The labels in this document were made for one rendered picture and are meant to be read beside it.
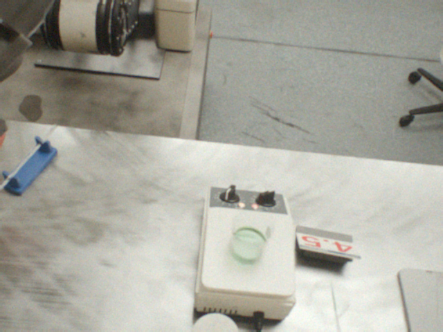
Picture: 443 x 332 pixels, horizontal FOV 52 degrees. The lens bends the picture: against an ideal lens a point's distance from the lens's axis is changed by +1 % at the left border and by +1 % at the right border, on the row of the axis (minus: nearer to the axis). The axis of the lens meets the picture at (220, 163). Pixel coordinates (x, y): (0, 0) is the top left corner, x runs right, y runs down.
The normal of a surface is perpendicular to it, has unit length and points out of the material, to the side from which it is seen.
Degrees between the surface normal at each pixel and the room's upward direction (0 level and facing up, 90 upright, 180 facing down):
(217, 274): 0
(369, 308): 0
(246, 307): 90
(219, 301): 90
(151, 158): 0
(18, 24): 76
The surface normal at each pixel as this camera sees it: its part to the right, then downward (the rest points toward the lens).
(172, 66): 0.09, -0.61
